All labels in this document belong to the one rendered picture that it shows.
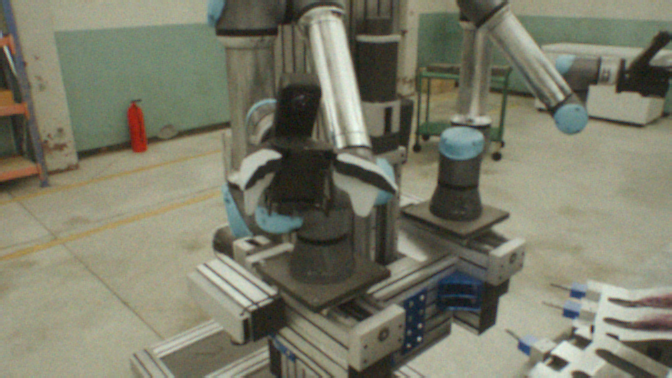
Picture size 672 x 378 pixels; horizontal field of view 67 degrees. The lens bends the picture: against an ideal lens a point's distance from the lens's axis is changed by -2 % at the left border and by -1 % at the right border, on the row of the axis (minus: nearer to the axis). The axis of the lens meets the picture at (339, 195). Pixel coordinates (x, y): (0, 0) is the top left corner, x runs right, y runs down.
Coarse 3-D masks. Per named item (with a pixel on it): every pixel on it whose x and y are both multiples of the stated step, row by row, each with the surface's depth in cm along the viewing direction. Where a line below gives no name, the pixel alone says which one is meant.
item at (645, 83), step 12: (624, 60) 128; (660, 60) 128; (624, 72) 128; (648, 72) 126; (624, 84) 130; (636, 84) 129; (648, 84) 127; (660, 84) 126; (648, 96) 128; (660, 96) 127
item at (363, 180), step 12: (348, 156) 56; (336, 168) 55; (348, 168) 54; (360, 168) 54; (372, 168) 53; (336, 180) 57; (348, 180) 56; (360, 180) 54; (372, 180) 53; (384, 180) 51; (348, 192) 57; (360, 192) 55; (372, 192) 54; (396, 192) 51; (360, 204) 56; (372, 204) 55
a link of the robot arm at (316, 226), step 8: (304, 216) 105; (312, 216) 105; (320, 216) 106; (328, 216) 106; (336, 216) 107; (344, 216) 109; (304, 224) 106; (312, 224) 107; (320, 224) 107; (328, 224) 107; (336, 224) 108; (344, 224) 110; (304, 232) 109; (312, 232) 108; (320, 232) 107; (328, 232) 108; (336, 232) 109; (344, 232) 111
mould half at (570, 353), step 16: (592, 336) 117; (608, 336) 117; (560, 352) 112; (576, 352) 112; (592, 352) 112; (624, 352) 112; (544, 368) 107; (576, 368) 107; (592, 368) 107; (608, 368) 108; (656, 368) 108
